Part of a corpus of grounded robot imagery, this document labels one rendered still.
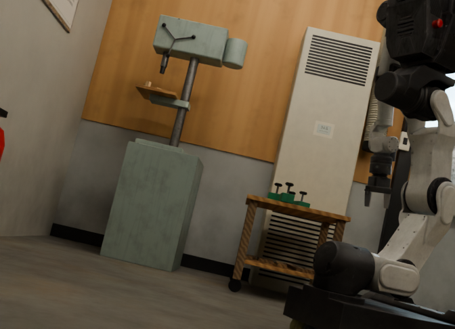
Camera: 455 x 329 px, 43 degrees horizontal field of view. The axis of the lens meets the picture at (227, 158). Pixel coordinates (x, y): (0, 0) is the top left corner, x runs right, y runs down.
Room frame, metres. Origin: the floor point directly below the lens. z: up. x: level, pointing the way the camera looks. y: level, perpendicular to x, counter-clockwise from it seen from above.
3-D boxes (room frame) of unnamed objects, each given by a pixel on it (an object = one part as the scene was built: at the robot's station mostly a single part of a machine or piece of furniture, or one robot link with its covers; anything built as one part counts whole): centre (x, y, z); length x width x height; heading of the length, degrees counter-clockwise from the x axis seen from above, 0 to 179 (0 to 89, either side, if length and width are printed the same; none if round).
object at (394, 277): (2.11, -0.63, 0.28); 0.21 x 0.20 x 0.13; 119
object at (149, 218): (3.74, 0.35, 0.79); 0.62 x 0.48 x 1.58; 87
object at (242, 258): (3.46, -0.45, 0.32); 0.66 x 0.57 x 0.64; 177
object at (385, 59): (2.34, -0.58, 1.12); 0.13 x 0.12 x 0.22; 29
